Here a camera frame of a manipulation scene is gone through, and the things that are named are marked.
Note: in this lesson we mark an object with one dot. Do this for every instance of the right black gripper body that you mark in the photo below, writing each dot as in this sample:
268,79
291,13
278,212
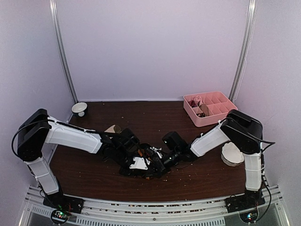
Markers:
164,168

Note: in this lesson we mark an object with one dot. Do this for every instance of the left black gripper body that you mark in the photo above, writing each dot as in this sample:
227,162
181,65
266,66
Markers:
132,173

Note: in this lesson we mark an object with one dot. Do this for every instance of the argyle black red orange sock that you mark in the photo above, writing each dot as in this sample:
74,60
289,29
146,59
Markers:
152,157

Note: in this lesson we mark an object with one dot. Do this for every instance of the striped beige green sock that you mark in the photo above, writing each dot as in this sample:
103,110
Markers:
115,129

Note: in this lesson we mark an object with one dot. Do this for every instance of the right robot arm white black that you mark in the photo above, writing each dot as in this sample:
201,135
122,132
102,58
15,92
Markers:
238,129

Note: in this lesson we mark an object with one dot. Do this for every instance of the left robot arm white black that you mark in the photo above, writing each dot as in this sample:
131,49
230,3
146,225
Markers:
122,146

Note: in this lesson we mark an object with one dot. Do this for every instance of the rolled socks in box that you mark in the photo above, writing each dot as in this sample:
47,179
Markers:
201,108

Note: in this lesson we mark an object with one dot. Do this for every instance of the pink divided organizer box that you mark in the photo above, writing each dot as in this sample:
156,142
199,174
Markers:
219,106

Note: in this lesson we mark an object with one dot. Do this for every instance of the white scalloped bowl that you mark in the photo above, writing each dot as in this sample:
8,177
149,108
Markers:
231,155

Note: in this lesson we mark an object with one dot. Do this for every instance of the dark bowl white inside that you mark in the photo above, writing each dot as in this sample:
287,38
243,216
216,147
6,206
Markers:
79,109

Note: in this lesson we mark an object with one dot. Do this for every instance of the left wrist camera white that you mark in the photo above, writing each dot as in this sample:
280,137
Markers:
139,163

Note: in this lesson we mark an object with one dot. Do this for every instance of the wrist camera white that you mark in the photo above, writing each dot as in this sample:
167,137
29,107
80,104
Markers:
158,151
139,163

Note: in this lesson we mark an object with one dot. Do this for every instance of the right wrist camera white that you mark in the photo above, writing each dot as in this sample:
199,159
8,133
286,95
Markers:
158,151

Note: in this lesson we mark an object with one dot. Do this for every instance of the left aluminium frame post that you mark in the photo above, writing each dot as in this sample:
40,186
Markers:
62,54

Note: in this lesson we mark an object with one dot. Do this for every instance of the aluminium frame post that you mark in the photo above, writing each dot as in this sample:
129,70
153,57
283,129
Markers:
248,34
62,54

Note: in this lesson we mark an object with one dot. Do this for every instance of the right aluminium frame post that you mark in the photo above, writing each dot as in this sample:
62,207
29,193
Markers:
248,34

